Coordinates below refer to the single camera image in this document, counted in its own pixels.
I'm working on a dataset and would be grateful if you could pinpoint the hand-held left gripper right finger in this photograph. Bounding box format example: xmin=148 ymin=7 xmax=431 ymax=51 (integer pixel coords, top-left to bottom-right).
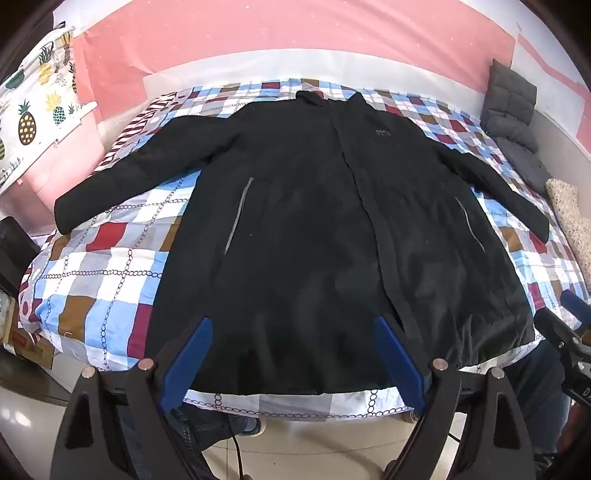
xmin=373 ymin=314 xmax=539 ymax=480

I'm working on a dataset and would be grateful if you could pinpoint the blue shoe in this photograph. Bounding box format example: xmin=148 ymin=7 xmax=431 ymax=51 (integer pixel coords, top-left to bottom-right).
xmin=240 ymin=416 xmax=268 ymax=437

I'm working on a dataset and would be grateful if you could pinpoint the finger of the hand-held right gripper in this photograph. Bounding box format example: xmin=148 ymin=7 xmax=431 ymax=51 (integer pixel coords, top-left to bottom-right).
xmin=534 ymin=308 xmax=585 ymax=365
xmin=560 ymin=290 xmax=591 ymax=330

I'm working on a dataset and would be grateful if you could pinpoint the person's leg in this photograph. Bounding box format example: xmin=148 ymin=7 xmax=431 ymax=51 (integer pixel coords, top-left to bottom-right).
xmin=501 ymin=346 xmax=575 ymax=460
xmin=173 ymin=406 xmax=252 ymax=464

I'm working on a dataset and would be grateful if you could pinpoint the grey puffer jacket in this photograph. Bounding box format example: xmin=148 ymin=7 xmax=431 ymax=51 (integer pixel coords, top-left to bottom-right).
xmin=480 ymin=58 xmax=552 ymax=195

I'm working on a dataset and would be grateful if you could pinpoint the checkered bed sheet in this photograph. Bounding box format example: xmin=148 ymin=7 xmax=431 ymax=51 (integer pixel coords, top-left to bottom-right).
xmin=18 ymin=78 xmax=591 ymax=418

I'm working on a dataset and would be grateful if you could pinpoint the black cable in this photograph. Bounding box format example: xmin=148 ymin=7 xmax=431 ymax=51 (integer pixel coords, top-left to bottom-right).
xmin=230 ymin=433 xmax=247 ymax=480

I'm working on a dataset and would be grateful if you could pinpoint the black box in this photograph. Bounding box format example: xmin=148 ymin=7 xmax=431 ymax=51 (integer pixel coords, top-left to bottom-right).
xmin=0 ymin=216 xmax=42 ymax=296

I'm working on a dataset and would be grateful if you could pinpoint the person's right leg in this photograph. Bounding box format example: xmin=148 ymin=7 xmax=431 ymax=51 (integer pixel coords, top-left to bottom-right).
xmin=501 ymin=346 xmax=575 ymax=460

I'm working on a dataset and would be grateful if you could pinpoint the black jacket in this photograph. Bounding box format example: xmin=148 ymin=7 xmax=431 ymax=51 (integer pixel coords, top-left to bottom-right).
xmin=54 ymin=90 xmax=551 ymax=397

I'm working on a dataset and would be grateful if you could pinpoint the person's left leg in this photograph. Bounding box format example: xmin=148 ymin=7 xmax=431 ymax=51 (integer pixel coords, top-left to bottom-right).
xmin=173 ymin=406 xmax=252 ymax=464

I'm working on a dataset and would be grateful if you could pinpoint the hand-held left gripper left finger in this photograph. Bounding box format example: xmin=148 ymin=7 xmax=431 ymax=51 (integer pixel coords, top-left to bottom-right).
xmin=50 ymin=316 xmax=214 ymax=480

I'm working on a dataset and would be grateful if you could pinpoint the pineapple print curtain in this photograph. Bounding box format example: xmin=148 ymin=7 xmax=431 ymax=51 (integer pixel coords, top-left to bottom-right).
xmin=0 ymin=25 xmax=100 ymax=190

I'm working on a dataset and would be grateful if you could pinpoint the cardboard box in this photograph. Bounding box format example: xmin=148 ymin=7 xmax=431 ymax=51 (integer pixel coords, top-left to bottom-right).
xmin=2 ymin=325 xmax=56 ymax=370

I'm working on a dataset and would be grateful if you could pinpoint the beige fuzzy cloth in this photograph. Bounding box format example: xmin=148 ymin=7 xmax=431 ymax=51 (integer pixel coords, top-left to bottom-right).
xmin=545 ymin=178 xmax=591 ymax=296

